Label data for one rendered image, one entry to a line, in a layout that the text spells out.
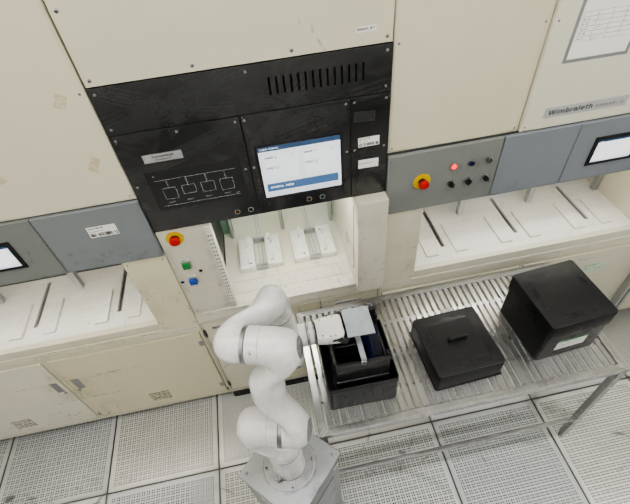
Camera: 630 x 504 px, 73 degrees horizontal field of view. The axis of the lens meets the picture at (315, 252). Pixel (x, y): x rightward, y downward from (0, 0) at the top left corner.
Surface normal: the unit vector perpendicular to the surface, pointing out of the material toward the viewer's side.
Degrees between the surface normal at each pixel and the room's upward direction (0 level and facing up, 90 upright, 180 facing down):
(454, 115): 90
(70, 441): 0
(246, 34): 93
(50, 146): 90
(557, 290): 0
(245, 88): 90
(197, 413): 0
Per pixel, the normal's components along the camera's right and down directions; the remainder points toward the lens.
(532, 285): -0.07, -0.68
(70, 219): 0.18, 0.71
